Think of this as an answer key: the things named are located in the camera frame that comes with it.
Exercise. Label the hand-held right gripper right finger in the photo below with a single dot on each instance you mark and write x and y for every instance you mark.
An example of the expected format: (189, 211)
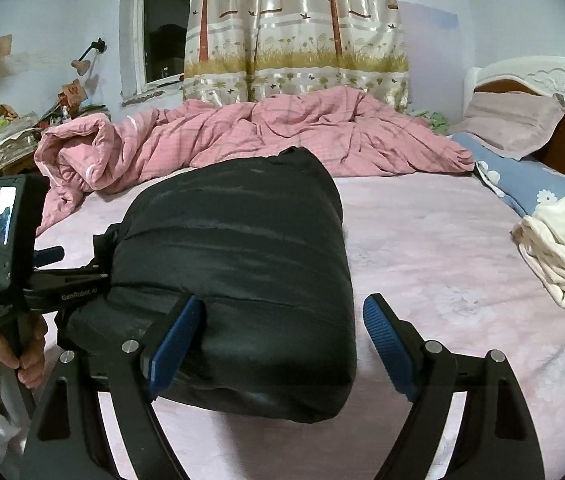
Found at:
(387, 345)

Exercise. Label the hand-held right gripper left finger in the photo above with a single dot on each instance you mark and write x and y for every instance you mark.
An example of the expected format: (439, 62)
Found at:
(177, 345)

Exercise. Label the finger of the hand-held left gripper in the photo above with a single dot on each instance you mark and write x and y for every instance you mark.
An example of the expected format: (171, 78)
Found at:
(67, 276)
(51, 256)

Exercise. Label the black puffer jacket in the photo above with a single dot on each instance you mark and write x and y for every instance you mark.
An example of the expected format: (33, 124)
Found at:
(237, 260)

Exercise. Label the cluttered wooden nightstand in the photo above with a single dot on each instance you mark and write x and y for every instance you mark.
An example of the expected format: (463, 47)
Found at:
(12, 145)

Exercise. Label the blue floral pillow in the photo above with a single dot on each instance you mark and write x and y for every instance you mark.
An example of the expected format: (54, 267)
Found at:
(522, 175)

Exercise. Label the green cloth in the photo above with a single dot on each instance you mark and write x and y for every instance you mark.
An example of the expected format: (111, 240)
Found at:
(435, 121)

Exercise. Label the pink checked quilt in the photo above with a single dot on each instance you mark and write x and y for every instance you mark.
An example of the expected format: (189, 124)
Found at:
(262, 130)

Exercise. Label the mauve pillow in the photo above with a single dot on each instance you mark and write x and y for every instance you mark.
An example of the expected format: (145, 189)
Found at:
(507, 120)

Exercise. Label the tree print curtain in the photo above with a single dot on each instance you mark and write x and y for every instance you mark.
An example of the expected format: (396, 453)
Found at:
(287, 35)

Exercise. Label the wall lamp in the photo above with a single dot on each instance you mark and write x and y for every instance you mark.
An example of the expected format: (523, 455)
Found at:
(81, 66)

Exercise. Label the white frame window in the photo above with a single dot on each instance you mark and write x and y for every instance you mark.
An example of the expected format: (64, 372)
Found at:
(162, 35)

